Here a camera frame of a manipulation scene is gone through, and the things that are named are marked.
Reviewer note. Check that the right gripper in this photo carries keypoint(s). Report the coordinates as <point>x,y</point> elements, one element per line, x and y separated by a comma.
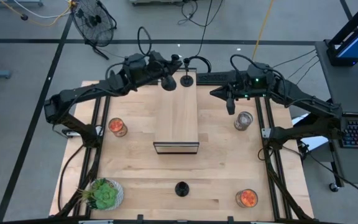
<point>238,91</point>

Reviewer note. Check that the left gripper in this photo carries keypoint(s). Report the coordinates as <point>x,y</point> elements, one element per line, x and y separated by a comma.
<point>156,67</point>

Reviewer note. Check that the grey glass jar candle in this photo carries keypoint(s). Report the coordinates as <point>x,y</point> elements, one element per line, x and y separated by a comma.
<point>243,120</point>

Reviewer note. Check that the orange jar candle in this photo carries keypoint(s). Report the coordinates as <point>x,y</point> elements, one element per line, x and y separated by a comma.
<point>247,198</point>
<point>117,127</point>

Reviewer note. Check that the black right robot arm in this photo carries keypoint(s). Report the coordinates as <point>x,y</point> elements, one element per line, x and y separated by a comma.
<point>306,99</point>

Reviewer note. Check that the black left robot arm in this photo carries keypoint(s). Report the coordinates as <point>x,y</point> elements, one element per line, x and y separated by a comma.
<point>73,95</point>

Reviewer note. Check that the grey equipment base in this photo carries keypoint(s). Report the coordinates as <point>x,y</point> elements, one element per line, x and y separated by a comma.
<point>154,1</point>

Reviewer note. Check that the black floor fan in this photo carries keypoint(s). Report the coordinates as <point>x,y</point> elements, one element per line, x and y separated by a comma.
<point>93,21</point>

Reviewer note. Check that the white sheet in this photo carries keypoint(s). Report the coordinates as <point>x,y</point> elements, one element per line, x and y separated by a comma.
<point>317,143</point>

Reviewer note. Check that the grey desk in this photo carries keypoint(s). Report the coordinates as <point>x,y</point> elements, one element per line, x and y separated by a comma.
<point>346,93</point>

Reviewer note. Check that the succulent plant in white pot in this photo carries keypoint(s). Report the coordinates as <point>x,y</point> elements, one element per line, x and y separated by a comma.
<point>104,196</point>

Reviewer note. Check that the black caster wheel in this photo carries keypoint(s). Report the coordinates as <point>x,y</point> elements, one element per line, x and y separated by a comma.
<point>333,187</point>

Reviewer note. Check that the grey cart base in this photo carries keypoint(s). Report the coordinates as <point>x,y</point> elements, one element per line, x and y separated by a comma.
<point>14,2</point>

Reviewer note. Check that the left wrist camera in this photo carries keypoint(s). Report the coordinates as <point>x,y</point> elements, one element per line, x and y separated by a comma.
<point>135,67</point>

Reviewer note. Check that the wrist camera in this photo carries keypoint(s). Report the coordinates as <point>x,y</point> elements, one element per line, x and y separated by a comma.
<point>258,77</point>
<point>135,67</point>

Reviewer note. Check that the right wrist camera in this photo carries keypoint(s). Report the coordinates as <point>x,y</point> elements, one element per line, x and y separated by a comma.
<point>258,77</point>

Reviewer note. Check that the wooden shelf black metal frame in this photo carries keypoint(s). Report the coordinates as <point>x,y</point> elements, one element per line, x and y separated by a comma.
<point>176,118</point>

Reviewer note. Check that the black aluminium table frame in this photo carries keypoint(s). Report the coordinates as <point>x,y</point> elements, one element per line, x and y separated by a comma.
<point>281,184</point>

